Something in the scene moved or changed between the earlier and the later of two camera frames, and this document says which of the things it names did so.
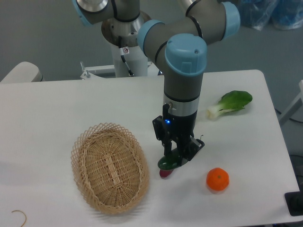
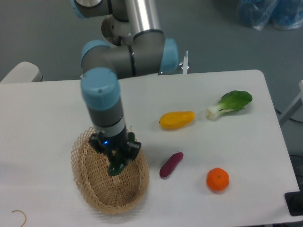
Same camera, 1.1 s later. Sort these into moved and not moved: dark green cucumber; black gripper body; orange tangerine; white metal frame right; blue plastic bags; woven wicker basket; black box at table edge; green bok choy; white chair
Moved: black gripper body; dark green cucumber
Not moved: green bok choy; white metal frame right; blue plastic bags; woven wicker basket; orange tangerine; white chair; black box at table edge
